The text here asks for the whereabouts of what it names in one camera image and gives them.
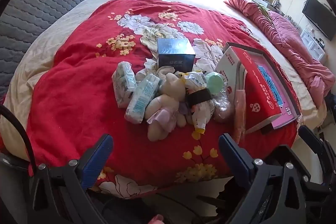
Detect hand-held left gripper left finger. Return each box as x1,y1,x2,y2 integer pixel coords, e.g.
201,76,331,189
29,134,114,224

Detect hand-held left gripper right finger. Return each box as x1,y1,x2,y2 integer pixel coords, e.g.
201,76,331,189
218,133,314,224

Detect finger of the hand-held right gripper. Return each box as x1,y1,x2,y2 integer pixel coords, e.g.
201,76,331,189
298,125,336,188

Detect shallow grey cardboard box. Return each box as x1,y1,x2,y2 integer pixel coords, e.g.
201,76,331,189
223,42,302,134

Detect pink narrow packet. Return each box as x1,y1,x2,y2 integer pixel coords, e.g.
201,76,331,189
234,90,246,143

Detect clear plastic bag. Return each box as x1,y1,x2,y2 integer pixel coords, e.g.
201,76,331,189
213,93,235,123

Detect white yellow snack packet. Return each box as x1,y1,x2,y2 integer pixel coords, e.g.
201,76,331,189
184,74,214,133

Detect red tissue box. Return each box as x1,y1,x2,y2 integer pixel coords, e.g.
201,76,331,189
215,46,282,134

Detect light blue tissue pack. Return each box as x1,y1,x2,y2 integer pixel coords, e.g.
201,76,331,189
125,74,162,124

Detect floral tissue pack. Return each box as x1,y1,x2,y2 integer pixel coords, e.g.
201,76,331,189
112,61,137,108

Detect cream teddy bear purple dress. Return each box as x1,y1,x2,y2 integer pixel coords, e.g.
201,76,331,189
145,72,188,141

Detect pink book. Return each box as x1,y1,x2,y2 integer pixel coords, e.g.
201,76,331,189
256,53,297,130

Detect green round jar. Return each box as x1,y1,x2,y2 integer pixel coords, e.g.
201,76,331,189
205,72,226,94

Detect red floral blanket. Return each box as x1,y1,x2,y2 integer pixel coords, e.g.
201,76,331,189
22,0,302,199

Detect white cabinet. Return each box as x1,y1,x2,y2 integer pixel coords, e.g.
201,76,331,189
301,30,327,60

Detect pink quilt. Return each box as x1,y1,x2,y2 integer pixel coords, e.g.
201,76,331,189
224,0,335,109

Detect dark blue glossy box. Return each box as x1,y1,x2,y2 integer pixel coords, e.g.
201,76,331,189
157,38,196,73

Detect black television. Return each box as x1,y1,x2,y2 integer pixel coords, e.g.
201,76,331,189
302,0,336,41

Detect green cloth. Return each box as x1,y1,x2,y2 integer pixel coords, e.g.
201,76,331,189
249,0,268,17

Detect grey quilted headboard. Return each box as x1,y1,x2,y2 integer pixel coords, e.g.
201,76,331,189
0,0,114,101

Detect black cable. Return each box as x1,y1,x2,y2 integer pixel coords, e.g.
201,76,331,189
0,104,37,178

